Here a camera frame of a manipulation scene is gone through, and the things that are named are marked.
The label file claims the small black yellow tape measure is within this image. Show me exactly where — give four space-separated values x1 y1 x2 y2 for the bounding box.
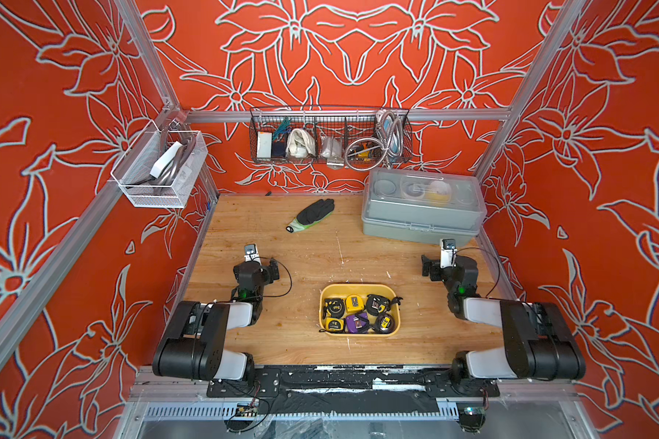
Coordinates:
373 313 397 334

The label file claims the yellow plastic storage tray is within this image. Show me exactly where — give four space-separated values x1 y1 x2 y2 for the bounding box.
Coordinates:
319 284 403 338

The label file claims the white cloth in basket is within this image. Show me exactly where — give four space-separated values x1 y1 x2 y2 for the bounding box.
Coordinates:
286 128 317 159

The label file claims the white adapter in side basket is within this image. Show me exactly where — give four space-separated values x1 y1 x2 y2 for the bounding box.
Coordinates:
149 141 183 179

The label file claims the white wire side basket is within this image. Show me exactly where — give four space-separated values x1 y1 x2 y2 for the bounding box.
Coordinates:
111 122 207 209

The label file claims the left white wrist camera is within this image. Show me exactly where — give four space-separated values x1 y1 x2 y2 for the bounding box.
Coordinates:
243 243 261 263

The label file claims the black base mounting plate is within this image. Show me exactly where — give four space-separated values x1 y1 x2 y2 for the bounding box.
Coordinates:
206 365 501 399

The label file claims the white box in basket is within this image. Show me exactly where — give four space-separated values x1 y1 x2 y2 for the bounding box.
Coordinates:
256 132 273 159

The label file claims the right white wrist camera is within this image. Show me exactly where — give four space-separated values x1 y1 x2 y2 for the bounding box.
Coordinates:
439 239 458 269

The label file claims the black green work glove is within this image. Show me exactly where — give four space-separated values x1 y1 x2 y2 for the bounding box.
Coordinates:
286 199 335 233

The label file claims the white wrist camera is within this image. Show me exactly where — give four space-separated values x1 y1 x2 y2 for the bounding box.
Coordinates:
439 239 458 269
243 243 261 263

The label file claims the purple tape measure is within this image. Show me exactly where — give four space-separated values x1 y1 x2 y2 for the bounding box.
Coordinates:
344 312 371 334

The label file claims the black wire wall basket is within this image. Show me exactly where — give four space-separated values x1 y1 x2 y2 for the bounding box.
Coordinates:
249 105 414 172

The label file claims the coiled grey cable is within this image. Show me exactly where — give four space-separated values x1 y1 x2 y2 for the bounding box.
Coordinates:
343 109 406 172

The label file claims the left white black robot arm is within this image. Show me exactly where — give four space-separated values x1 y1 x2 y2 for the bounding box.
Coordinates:
152 258 280 386

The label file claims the grey plastic lidded toolbox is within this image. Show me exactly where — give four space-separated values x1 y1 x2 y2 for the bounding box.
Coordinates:
362 168 487 247

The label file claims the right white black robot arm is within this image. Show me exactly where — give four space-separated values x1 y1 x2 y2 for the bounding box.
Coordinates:
421 255 587 384

